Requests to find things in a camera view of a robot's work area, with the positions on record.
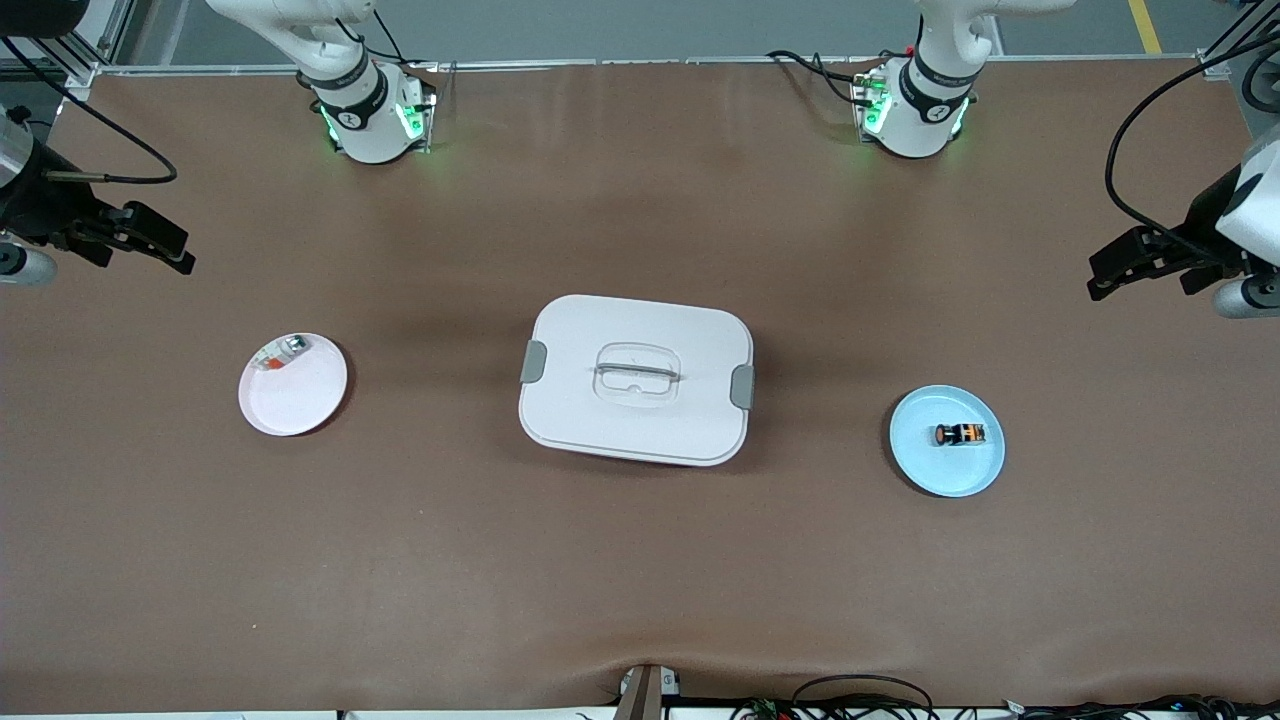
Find black base cable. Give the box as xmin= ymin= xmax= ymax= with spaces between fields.
xmin=335 ymin=10 xmax=413 ymax=67
xmin=767 ymin=48 xmax=881 ymax=107

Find pink round plate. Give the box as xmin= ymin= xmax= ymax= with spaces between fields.
xmin=238 ymin=332 xmax=349 ymax=438

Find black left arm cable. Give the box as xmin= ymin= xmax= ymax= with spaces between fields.
xmin=1104 ymin=55 xmax=1280 ymax=263

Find aluminium table edge rail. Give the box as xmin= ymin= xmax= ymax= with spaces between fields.
xmin=95 ymin=56 xmax=1216 ymax=79

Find white lidded box grey latches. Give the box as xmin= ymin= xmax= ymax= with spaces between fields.
xmin=518 ymin=293 xmax=756 ymax=468

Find black looped cable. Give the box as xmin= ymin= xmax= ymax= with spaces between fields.
xmin=790 ymin=674 xmax=937 ymax=720

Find light blue round plate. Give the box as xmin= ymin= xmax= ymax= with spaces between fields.
xmin=889 ymin=385 xmax=1007 ymax=499

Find brown post with bracket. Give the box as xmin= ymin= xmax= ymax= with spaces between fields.
xmin=615 ymin=663 xmax=683 ymax=720

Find black cable tangle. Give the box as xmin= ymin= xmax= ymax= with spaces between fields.
xmin=730 ymin=690 xmax=1280 ymax=720

